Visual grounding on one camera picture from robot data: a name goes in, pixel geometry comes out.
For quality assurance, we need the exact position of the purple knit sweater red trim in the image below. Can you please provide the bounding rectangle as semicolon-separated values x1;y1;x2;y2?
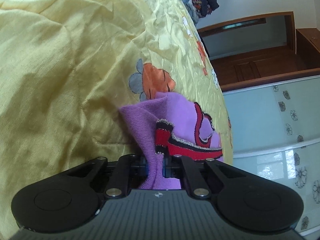
119;92;223;190

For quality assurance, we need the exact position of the white wardrobe with flower pattern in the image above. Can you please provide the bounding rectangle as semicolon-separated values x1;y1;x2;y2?
224;76;319;239

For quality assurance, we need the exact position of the yellow carrot print quilt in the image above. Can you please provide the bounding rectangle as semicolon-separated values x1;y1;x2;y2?
1;0;233;239

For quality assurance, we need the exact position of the brown wooden door frame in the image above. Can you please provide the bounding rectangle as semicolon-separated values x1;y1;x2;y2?
198;11;319;92

